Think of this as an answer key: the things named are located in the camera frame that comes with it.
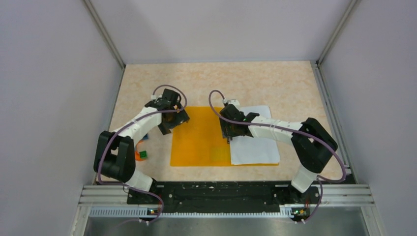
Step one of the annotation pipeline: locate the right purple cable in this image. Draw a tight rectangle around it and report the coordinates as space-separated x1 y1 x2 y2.
208 89 347 225

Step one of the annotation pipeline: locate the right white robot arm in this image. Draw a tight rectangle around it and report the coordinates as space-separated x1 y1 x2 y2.
219 100 338 203

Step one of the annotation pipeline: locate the white paper sheet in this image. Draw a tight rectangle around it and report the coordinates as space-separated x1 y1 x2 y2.
230 105 281 166

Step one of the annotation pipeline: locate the green toy cube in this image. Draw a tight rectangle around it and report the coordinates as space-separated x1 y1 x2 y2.
139 151 148 160

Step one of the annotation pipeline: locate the orange curved toy block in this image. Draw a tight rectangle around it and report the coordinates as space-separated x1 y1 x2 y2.
134 140 146 161

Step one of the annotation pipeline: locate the purple cable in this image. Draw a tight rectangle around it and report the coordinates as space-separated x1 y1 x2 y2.
208 89 347 225
97 85 188 225

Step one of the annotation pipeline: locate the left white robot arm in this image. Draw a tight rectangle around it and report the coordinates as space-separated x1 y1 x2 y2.
93 85 189 203

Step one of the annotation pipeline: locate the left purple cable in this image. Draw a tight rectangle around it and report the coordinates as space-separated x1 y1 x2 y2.
97 85 188 225

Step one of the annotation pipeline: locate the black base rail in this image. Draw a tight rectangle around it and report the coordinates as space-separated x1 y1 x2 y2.
127 181 320 213

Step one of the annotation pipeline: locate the orange plastic folder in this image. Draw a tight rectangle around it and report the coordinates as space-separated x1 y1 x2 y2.
170 107 278 167

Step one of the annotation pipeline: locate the white slotted cable duct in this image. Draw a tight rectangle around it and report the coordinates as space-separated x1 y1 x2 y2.
89 206 294 218

